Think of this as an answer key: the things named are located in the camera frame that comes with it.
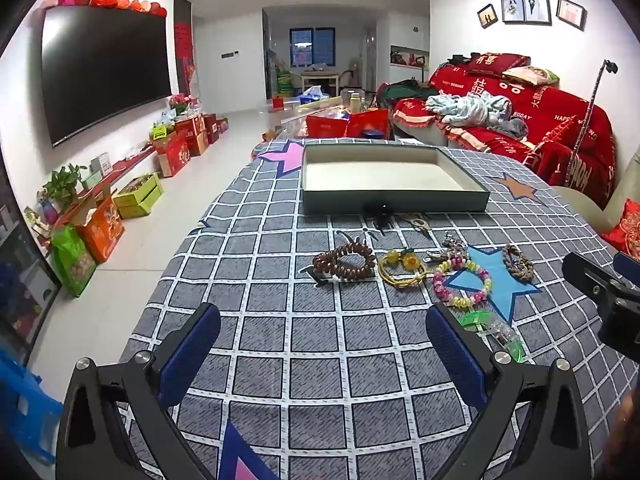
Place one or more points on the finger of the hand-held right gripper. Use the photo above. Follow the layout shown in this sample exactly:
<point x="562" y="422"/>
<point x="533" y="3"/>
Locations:
<point x="587" y="275"/>
<point x="629" y="266"/>

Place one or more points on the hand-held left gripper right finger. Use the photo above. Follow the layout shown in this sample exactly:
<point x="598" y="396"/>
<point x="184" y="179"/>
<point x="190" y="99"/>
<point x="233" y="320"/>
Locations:
<point x="457" y="355"/>

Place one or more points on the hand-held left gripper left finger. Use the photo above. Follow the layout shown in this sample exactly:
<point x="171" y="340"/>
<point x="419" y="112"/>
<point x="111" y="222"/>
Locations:
<point x="192" y="355"/>

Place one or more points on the green plastic bangle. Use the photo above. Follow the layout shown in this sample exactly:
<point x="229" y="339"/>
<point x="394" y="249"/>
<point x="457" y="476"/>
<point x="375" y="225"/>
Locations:
<point x="472" y="321"/>

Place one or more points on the black hair claw clip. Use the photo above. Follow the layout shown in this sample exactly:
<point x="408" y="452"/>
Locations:
<point x="381" y="211"/>

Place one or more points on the grey shallow tray box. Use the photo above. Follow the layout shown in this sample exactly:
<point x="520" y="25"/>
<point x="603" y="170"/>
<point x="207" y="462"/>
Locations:
<point x="390" y="172"/>

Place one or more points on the red embroidered cushion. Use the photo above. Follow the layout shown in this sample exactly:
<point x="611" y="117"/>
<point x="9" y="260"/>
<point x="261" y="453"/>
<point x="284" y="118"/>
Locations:
<point x="625" y="230"/>

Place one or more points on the beige armchair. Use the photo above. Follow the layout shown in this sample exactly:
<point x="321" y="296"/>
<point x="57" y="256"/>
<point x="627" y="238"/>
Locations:
<point x="590" y="205"/>

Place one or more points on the grey checked star tablecloth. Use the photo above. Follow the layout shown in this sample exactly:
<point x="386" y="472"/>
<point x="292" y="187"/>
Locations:
<point x="310" y="340"/>

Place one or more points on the green snack bag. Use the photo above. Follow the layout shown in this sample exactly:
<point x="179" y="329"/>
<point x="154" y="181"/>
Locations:
<point x="72" y="262"/>

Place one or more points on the orange gift box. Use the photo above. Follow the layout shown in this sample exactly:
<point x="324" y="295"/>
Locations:
<point x="102" y="230"/>

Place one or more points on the black selfie stick pole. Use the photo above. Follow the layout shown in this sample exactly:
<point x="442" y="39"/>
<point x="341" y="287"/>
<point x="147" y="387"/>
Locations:
<point x="590" y="110"/>

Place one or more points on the yellow-green fruit box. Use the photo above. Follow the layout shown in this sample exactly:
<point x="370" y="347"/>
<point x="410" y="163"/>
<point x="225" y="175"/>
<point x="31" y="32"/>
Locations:
<point x="137" y="197"/>

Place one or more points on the grey-blue cloth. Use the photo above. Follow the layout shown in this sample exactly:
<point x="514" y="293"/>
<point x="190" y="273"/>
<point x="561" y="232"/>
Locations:
<point x="511" y="126"/>

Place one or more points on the sofa with red cover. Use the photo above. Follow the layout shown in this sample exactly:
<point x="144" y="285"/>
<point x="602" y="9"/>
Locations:
<point x="550" y="110"/>

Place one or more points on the blue plastic stool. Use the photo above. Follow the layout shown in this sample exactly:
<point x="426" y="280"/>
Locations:
<point x="25" y="405"/>

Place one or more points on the large red gift box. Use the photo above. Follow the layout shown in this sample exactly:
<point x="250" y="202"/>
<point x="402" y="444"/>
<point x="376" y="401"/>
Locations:
<point x="172" y="156"/>

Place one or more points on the red television console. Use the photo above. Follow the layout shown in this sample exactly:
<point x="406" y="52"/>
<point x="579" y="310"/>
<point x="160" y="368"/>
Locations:
<point x="122" y="166"/>

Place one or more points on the light blue cloth pile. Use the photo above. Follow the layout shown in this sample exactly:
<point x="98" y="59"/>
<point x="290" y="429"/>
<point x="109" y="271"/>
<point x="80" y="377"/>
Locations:
<point x="467" y="107"/>

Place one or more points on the printed pillow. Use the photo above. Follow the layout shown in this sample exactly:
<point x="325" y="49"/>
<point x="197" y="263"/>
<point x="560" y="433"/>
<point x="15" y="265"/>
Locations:
<point x="532" y="75"/>

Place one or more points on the green potted plant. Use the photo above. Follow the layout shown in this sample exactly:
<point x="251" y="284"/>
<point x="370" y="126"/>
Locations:
<point x="62" y="182"/>

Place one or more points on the red pillow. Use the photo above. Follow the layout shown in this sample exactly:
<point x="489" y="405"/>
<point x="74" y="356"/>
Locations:
<point x="497" y="65"/>

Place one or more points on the blue lid jar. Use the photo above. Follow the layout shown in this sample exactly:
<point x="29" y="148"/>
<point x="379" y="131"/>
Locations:
<point x="372" y="134"/>

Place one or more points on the red paper bag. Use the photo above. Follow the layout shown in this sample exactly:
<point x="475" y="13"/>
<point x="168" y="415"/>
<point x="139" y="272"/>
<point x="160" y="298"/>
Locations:
<point x="325" y="125"/>
<point x="370" y="124"/>

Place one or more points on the clear plastic bags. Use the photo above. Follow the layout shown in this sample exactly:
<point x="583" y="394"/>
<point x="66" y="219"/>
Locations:
<point x="285" y="120"/>

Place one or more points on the pink flower bouquet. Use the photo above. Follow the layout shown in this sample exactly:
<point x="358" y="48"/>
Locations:
<point x="181" y="102"/>

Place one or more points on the dark green cloth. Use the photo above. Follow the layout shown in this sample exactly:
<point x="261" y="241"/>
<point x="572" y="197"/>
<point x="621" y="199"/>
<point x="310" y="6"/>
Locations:
<point x="405" y="91"/>

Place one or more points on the framed certificate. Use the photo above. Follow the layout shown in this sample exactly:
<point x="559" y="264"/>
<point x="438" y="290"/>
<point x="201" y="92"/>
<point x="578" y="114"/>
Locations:
<point x="571" y="12"/>

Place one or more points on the green thermos bottle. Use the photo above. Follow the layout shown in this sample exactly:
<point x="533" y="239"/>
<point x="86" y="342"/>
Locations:
<point x="354" y="102"/>

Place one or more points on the blue tissue box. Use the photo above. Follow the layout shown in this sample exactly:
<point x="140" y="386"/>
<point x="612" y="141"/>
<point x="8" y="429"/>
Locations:
<point x="312" y="95"/>

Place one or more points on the black flat screen television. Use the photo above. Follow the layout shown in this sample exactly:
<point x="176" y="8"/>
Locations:
<point x="105" y="70"/>

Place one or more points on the standing fan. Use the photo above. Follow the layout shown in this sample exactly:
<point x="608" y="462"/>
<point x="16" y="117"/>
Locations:
<point x="354" y="70"/>

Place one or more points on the white dining table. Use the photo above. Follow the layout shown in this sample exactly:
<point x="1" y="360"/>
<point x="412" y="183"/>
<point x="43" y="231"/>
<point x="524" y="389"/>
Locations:
<point x="320" y="79"/>

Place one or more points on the dark window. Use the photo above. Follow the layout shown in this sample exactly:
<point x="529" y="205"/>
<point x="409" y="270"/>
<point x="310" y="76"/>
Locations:
<point x="311" y="47"/>

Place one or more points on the row of red paper lanterns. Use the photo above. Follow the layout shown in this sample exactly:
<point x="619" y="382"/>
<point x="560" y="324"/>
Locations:
<point x="115" y="1"/>

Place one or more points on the black wedding photo frame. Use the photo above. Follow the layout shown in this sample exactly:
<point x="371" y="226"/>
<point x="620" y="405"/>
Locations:
<point x="536" y="6"/>
<point x="512" y="6"/>

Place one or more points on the small black photo frame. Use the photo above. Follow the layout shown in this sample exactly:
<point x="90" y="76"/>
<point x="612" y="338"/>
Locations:
<point x="487" y="16"/>

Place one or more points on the wall niche shelf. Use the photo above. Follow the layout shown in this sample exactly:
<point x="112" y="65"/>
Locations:
<point x="409" y="57"/>

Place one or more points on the red wall hanging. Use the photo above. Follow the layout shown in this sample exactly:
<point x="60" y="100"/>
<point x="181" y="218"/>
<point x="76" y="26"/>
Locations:
<point x="184" y="40"/>

